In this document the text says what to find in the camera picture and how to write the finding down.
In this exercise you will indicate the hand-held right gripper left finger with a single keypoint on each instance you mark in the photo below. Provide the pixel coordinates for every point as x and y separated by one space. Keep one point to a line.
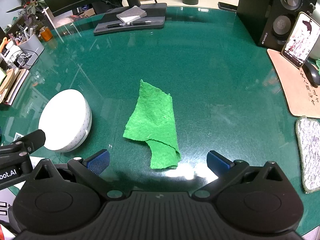
100 162

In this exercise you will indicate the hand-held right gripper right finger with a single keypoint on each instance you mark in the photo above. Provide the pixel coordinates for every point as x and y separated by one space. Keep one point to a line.
220 161

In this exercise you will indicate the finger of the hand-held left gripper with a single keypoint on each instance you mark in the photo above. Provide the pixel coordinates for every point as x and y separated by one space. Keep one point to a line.
35 138

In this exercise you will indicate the white plate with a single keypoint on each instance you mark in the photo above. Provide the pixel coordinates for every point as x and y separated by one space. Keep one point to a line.
65 120

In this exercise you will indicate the green cleaning cloth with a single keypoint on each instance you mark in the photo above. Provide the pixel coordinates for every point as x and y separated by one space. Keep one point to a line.
152 120

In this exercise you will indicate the stack of books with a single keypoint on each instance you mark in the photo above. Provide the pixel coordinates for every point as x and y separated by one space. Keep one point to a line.
12 85

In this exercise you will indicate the grey desk organiser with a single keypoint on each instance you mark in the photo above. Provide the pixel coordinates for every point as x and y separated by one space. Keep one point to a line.
32 48

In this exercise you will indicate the grey microfibre pad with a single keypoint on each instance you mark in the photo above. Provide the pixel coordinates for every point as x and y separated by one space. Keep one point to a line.
310 152

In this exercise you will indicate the tan mouse pad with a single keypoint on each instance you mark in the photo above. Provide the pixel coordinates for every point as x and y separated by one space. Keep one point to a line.
292 90

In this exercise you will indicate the orange jar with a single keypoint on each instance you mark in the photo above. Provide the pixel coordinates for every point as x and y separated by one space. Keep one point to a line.
47 34

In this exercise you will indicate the black computer mouse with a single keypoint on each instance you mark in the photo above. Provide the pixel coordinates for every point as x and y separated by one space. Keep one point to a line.
312 73

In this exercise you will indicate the potted plant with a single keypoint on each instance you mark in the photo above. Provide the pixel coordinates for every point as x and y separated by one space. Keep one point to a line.
31 5

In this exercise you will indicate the crumpled green rag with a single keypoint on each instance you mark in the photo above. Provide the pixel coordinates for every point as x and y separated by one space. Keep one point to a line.
318 64

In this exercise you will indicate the black pen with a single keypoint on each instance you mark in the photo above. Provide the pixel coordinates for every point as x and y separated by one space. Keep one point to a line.
130 24

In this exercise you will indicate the smartphone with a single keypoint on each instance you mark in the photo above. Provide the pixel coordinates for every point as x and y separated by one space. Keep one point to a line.
300 40

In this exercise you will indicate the grey notepad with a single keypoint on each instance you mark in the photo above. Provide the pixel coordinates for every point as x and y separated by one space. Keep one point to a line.
131 13

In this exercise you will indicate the black flat device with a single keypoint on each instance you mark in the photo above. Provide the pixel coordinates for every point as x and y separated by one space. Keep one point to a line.
227 6

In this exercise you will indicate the grey monitor stand base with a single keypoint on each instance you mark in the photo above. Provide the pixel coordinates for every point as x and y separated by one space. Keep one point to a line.
155 13

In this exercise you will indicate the black speaker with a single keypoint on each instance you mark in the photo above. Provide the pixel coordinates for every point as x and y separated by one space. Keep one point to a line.
272 10

